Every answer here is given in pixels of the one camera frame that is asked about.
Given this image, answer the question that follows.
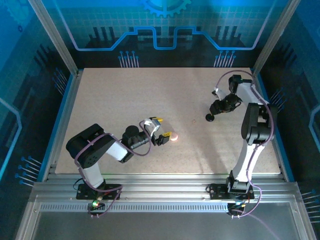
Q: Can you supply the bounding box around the aluminium frame post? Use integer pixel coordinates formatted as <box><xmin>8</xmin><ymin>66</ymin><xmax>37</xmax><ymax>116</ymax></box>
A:
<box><xmin>27</xmin><ymin>0</ymin><xmax>81</xmax><ymax>76</ymax></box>
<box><xmin>250</xmin><ymin>0</ymin><xmax>303</xmax><ymax>76</ymax></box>

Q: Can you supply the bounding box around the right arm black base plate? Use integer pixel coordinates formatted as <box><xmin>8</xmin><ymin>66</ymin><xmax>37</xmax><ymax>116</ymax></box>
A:
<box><xmin>206</xmin><ymin>183</ymin><xmax>255</xmax><ymax>201</ymax></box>

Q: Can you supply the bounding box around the aluminium frame cross rail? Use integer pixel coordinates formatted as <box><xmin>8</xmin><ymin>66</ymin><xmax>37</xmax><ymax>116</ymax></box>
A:
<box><xmin>29</xmin><ymin>173</ymin><xmax>301</xmax><ymax>203</ymax></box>

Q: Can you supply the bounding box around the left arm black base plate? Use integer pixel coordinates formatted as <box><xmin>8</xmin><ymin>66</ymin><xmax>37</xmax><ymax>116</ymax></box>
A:
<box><xmin>75</xmin><ymin>183</ymin><xmax>123</xmax><ymax>201</ymax></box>

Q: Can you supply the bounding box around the grey metal panel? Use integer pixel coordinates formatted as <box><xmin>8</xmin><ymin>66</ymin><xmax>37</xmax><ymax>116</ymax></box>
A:
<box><xmin>14</xmin><ymin>194</ymin><xmax>316</xmax><ymax>240</ymax></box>

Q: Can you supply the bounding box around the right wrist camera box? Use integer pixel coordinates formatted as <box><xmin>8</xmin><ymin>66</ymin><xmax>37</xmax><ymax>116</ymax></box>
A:
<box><xmin>212</xmin><ymin>86</ymin><xmax>227</xmax><ymax>101</ymax></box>

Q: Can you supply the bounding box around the slotted grey cable duct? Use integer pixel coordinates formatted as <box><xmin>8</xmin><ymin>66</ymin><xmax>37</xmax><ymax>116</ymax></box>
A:
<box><xmin>39</xmin><ymin>203</ymin><xmax>230</xmax><ymax>213</ymax></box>

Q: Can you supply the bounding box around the small LED circuit board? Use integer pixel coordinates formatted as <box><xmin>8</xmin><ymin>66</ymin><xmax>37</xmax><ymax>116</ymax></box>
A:
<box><xmin>226</xmin><ymin>199</ymin><xmax>249</xmax><ymax>219</ymax></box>
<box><xmin>87</xmin><ymin>197</ymin><xmax>106</xmax><ymax>218</ymax></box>

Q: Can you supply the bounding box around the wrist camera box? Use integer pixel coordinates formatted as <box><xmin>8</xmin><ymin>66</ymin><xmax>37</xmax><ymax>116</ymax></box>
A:
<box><xmin>144</xmin><ymin>118</ymin><xmax>161</xmax><ymax>135</ymax></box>
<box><xmin>212</xmin><ymin>86</ymin><xmax>227</xmax><ymax>101</ymax></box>

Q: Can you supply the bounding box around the purple cable over panel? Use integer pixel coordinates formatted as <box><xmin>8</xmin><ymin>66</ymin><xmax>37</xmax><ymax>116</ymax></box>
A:
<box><xmin>232</xmin><ymin>208</ymin><xmax>280</xmax><ymax>240</ymax></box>

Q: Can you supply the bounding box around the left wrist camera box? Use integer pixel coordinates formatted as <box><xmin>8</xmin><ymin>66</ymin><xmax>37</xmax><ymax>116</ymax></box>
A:
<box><xmin>144</xmin><ymin>118</ymin><xmax>161</xmax><ymax>135</ymax></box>

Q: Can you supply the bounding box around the aluminium table side rail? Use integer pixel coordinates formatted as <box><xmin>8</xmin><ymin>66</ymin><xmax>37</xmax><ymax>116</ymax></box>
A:
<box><xmin>251</xmin><ymin>69</ymin><xmax>295</xmax><ymax>181</ymax></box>
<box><xmin>42</xmin><ymin>71</ymin><xmax>83</xmax><ymax>182</ymax></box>

